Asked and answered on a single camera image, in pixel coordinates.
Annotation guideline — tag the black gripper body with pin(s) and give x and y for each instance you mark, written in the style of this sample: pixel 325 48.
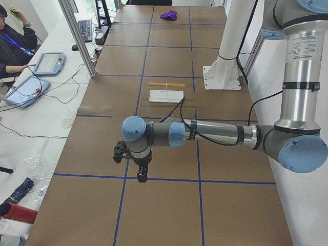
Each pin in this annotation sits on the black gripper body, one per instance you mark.
pixel 142 162

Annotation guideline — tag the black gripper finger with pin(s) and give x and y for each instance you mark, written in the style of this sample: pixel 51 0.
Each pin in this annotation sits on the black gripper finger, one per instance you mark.
pixel 142 174

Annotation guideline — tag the purple towel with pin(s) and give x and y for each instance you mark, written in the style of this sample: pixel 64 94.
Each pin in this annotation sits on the purple towel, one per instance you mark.
pixel 169 16

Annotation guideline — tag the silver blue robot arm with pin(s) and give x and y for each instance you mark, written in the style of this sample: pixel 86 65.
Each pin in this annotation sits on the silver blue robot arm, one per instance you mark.
pixel 294 139

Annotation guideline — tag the white rack with wooden bars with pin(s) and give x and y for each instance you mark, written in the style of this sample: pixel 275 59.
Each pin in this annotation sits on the white rack with wooden bars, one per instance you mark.
pixel 166 95

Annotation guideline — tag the white crumpled tissue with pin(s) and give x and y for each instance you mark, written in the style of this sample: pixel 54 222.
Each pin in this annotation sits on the white crumpled tissue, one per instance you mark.
pixel 68 118

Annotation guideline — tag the crumpled clear plastic wrap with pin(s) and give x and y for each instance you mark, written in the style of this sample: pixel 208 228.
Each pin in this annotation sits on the crumpled clear plastic wrap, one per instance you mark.
pixel 40 171

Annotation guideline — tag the dark blue folded umbrella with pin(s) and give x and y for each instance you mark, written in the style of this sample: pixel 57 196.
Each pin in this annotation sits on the dark blue folded umbrella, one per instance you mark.
pixel 21 191

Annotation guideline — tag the black power box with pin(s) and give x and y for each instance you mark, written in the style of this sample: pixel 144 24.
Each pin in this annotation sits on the black power box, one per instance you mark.
pixel 101 35

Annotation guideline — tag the black computer mouse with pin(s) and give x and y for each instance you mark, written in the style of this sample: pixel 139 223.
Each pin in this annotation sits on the black computer mouse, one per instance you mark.
pixel 74 48

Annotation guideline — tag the far blue teach pendant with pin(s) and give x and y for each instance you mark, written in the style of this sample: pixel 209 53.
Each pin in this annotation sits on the far blue teach pendant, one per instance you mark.
pixel 50 64

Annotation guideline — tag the blue teach pendant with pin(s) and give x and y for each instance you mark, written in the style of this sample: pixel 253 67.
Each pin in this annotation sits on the blue teach pendant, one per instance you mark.
pixel 50 64
pixel 27 92

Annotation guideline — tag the near blue teach pendant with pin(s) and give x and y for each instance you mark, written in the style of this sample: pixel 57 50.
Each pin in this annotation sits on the near blue teach pendant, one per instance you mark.
pixel 27 92

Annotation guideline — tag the red cylinder bottle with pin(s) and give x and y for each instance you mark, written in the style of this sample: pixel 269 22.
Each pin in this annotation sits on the red cylinder bottle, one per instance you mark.
pixel 18 213

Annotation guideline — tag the black keyboard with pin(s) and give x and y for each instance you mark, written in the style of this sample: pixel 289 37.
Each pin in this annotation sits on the black keyboard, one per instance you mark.
pixel 85 28

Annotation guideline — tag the seated person in black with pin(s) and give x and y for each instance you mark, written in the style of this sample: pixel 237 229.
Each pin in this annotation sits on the seated person in black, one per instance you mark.
pixel 16 49

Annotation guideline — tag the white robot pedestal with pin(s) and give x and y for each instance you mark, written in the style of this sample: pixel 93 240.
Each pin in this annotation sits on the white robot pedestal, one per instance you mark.
pixel 223 73

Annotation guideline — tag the aluminium frame post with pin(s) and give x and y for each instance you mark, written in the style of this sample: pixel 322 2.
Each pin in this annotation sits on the aluminium frame post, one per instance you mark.
pixel 72 23

